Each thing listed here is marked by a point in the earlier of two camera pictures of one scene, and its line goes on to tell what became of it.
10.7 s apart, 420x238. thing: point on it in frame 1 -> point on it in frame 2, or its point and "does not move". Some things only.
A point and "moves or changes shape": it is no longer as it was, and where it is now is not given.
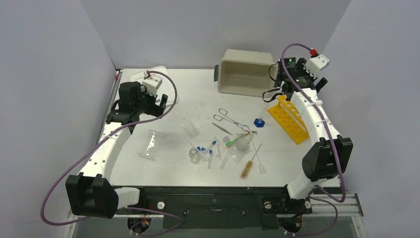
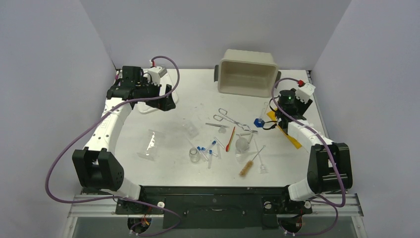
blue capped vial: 201,153 does not move
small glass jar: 194,155 does not move
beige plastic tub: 246,73 does not move
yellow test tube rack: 290,118 moves or changes shape
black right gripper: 302,83 -> 281,121
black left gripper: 188,208 does not move
